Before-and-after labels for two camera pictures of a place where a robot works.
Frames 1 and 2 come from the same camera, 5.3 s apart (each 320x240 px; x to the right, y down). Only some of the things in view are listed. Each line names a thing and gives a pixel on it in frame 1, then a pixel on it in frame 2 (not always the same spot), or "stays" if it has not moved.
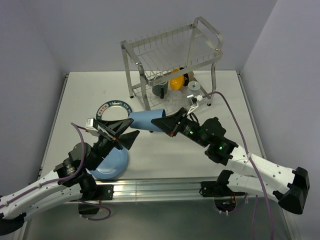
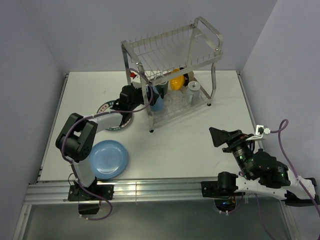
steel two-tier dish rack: x=170 y=70 stays
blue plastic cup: x=142 y=119 → x=159 y=105
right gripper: x=170 y=123 → x=218 y=136
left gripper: x=115 y=128 → x=155 y=97
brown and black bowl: x=186 y=79 stays
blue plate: x=113 y=166 stays
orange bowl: x=177 y=83 stays
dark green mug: x=161 y=90 stays
